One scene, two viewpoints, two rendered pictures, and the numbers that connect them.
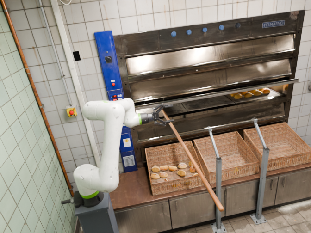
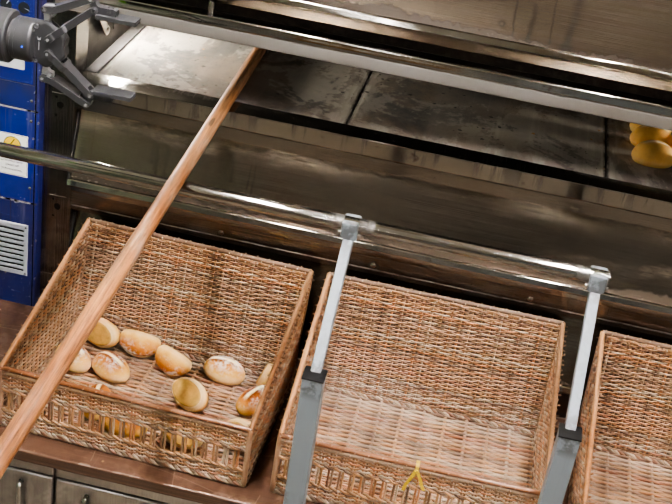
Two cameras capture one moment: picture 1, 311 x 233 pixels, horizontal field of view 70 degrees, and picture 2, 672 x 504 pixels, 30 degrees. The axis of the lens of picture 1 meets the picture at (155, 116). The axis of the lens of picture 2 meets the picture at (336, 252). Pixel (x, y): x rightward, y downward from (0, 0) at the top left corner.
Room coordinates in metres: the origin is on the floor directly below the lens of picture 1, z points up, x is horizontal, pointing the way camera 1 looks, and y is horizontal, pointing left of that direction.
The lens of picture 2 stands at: (-0.18, -0.98, 2.30)
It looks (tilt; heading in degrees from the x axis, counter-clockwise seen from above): 29 degrees down; 13
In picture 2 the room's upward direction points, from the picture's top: 9 degrees clockwise
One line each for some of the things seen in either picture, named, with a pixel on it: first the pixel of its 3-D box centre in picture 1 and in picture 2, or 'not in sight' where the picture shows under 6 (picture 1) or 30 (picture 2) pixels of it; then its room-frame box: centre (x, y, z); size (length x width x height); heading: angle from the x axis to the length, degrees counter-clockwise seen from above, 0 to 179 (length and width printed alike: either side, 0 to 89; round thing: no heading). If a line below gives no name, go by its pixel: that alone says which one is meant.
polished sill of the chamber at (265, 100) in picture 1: (213, 109); (471, 163); (2.32, -0.67, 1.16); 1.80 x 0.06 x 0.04; 97
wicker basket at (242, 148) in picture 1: (224, 155); (423, 402); (2.03, -0.71, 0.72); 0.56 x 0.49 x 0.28; 97
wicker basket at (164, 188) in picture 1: (173, 166); (161, 343); (1.96, -0.12, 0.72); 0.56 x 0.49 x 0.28; 95
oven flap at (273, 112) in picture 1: (214, 121); (458, 224); (2.30, -0.67, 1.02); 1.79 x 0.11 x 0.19; 97
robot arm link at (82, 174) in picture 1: (88, 180); not in sight; (1.11, 0.47, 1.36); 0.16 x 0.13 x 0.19; 64
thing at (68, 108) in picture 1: (72, 110); not in sight; (2.08, 0.82, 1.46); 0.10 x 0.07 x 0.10; 97
